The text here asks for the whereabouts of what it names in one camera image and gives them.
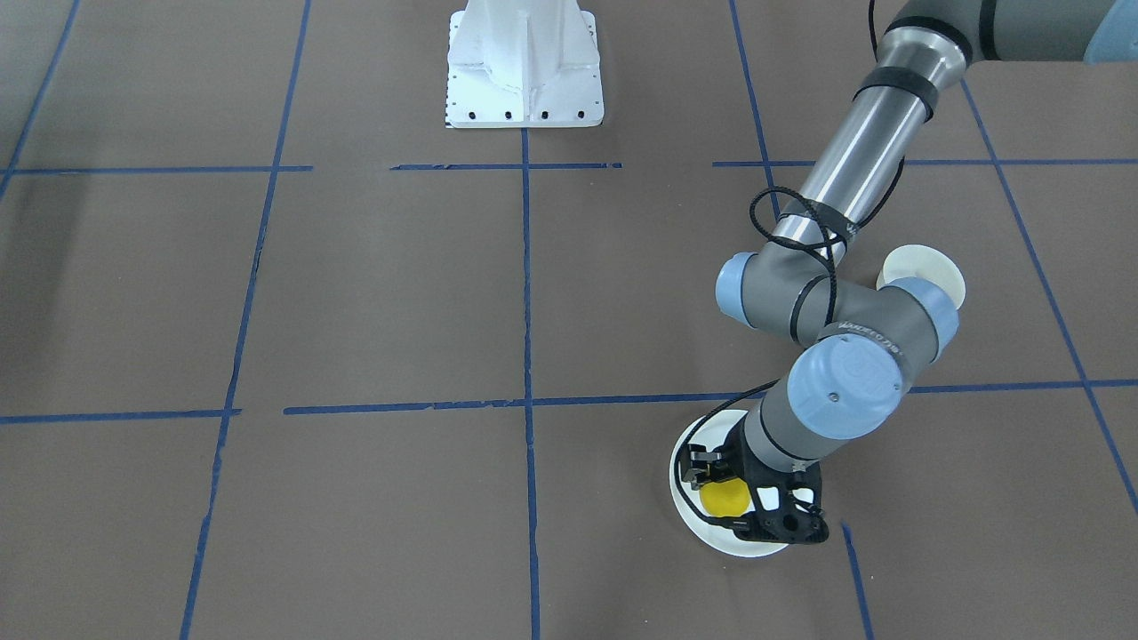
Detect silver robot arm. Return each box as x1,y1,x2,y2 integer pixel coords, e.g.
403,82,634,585
712,1,1135,492

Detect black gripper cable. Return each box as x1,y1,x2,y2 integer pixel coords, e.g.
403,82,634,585
674,0,908,531

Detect white bowl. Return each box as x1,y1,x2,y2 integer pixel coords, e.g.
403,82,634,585
877,244,966,309

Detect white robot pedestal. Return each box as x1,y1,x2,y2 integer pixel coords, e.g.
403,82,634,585
445,1,605,129

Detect white plate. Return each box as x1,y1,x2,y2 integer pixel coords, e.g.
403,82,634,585
668,408,820,558

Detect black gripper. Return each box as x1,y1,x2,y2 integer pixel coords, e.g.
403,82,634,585
685,416,801,492

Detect yellow lemon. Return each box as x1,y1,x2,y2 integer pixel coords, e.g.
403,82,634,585
698,478,753,517

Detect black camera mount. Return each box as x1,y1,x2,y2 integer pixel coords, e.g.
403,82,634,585
729,463,828,544

